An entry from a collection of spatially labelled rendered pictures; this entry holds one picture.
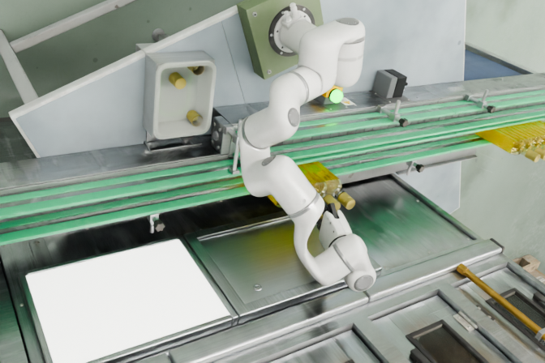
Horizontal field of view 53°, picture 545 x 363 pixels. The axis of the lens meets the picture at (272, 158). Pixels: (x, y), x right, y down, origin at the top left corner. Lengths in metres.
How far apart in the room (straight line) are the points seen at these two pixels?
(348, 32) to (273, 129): 0.32
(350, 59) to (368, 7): 0.54
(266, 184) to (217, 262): 0.38
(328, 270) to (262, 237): 0.38
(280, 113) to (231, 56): 0.52
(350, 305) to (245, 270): 0.29
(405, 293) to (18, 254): 1.05
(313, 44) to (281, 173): 0.32
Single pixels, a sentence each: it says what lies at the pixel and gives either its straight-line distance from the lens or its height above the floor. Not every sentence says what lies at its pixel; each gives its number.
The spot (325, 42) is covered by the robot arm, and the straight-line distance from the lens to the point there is 1.29.
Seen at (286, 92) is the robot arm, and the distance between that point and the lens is 1.20.
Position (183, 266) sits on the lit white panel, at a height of 1.11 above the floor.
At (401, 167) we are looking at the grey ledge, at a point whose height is 0.88.
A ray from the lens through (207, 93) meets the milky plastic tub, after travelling 1.57.
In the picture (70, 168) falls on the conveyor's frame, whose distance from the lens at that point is 1.51.
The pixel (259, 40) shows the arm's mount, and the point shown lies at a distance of 1.60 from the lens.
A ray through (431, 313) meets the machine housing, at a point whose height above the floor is 1.48.
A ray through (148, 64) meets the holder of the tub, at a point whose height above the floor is 0.78.
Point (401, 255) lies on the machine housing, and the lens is 1.75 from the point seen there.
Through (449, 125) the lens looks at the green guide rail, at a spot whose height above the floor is 0.94.
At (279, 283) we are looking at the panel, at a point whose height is 1.25.
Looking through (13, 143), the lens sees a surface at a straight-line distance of 2.09.
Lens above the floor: 2.10
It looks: 45 degrees down
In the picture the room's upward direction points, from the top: 133 degrees clockwise
